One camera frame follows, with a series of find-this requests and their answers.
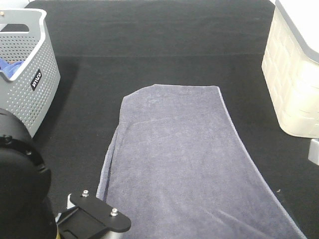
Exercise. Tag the grey towel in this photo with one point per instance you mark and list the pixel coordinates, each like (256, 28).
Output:
(178, 169)

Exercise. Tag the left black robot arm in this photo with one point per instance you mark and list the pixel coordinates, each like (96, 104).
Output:
(25, 210)

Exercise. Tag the black table mat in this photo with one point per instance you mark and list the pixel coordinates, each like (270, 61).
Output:
(107, 49)

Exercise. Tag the white plastic basket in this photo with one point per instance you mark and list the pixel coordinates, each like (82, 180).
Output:
(291, 66)

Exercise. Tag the grey perforated laundry basket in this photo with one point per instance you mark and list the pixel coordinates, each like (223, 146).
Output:
(29, 92)

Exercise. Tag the blue cloth in basket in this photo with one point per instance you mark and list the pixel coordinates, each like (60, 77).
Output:
(9, 68)

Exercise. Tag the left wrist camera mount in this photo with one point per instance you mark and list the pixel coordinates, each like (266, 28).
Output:
(88, 217)

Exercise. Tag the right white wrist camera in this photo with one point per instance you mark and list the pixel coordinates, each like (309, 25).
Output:
(313, 155)

